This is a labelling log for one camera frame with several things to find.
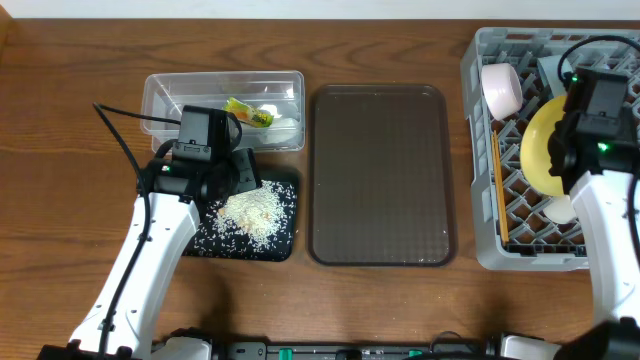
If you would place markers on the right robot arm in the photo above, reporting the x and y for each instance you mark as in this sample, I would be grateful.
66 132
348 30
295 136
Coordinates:
594 150

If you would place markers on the pink bowl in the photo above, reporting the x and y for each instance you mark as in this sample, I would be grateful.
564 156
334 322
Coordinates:
501 89

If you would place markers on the grey dishwasher rack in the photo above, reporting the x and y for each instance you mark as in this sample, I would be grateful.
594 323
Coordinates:
511 231

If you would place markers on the black waste tray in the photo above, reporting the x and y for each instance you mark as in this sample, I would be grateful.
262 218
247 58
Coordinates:
280 240

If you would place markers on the white cup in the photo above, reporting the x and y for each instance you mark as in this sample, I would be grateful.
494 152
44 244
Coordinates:
559 209

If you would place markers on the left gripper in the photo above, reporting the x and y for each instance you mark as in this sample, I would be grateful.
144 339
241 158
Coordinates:
246 170

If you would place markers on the yellow plate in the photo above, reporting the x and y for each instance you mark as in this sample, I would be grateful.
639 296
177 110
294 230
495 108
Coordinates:
535 160

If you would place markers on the rice pile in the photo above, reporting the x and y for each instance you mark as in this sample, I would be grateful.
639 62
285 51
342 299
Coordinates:
255 215

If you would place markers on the clear plastic bin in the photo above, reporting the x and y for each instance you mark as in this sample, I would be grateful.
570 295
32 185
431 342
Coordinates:
166 94

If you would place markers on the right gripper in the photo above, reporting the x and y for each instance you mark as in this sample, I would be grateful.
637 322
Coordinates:
558 156

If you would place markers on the light blue bowl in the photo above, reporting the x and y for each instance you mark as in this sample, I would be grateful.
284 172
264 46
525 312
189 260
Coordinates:
547 68

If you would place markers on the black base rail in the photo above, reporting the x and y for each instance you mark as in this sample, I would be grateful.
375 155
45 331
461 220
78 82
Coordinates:
255 350

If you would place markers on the dark brown serving tray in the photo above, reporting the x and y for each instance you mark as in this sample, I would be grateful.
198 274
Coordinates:
381 177

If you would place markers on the green snack wrapper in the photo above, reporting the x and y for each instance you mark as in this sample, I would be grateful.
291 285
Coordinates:
248 114

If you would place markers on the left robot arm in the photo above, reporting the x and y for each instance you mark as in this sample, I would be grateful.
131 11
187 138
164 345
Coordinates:
203 164

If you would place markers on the white napkin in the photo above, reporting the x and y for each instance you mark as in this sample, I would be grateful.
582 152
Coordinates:
285 130

